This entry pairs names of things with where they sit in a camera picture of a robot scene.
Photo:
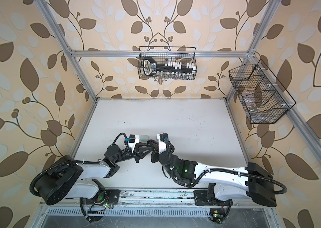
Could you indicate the mint green charging case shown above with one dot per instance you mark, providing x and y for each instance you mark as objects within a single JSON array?
[{"x": 144, "y": 138}]

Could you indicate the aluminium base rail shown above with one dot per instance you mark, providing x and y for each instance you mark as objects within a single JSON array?
[{"x": 148, "y": 203}]

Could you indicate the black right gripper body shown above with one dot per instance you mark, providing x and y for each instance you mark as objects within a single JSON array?
[{"x": 156, "y": 157}]

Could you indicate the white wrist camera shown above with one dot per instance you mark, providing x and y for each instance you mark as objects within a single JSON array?
[
  {"x": 161, "y": 142},
  {"x": 131, "y": 142}
]

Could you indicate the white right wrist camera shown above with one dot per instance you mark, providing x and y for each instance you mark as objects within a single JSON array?
[{"x": 161, "y": 142}]

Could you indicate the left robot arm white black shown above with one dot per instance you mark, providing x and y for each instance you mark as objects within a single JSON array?
[{"x": 68, "y": 178}]

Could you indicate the black socket holder tool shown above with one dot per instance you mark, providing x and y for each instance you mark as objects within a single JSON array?
[{"x": 151, "y": 67}]

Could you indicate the black wire basket right wall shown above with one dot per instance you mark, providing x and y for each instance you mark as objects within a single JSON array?
[{"x": 263, "y": 97}]

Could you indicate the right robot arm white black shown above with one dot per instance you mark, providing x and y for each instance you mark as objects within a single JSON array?
[{"x": 250, "y": 182}]

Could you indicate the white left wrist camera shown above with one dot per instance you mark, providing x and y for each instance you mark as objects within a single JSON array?
[{"x": 131, "y": 142}]

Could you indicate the black wire basket wall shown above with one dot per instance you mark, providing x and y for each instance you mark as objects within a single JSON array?
[
  {"x": 263, "y": 97},
  {"x": 183, "y": 53}
]

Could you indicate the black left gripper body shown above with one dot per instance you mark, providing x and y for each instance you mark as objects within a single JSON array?
[{"x": 129, "y": 157}]

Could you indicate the black wire basket back wall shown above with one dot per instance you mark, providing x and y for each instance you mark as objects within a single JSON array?
[{"x": 183, "y": 53}]

